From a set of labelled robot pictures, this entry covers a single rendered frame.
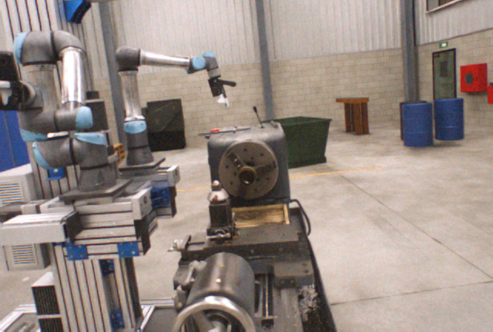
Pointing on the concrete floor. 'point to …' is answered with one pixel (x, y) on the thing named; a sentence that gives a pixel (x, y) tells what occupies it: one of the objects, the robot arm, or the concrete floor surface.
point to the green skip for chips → (304, 139)
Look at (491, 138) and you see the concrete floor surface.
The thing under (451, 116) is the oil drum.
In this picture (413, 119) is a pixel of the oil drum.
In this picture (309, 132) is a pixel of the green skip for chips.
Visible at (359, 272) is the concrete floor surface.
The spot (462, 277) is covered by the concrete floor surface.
